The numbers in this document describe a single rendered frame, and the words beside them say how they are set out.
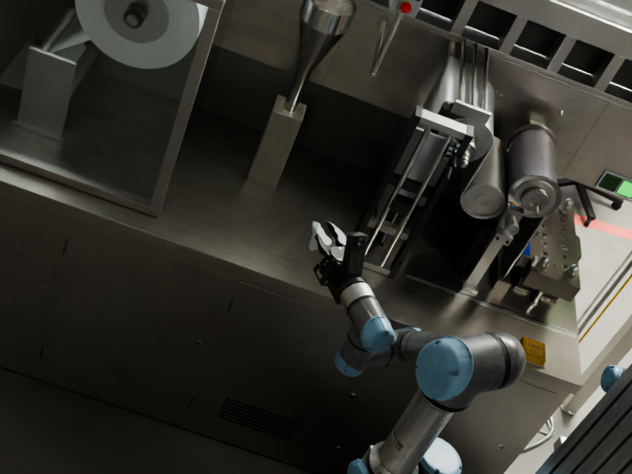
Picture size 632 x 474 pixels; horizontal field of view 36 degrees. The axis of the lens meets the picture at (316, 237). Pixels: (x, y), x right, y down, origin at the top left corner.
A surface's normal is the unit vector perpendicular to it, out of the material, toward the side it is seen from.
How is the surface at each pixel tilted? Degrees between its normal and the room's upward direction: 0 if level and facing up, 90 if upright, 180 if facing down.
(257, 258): 0
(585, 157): 90
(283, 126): 90
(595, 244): 0
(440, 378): 83
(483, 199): 90
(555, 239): 0
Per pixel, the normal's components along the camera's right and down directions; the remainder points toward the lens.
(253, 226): 0.32, -0.70
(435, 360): -0.82, -0.03
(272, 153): -0.15, 0.63
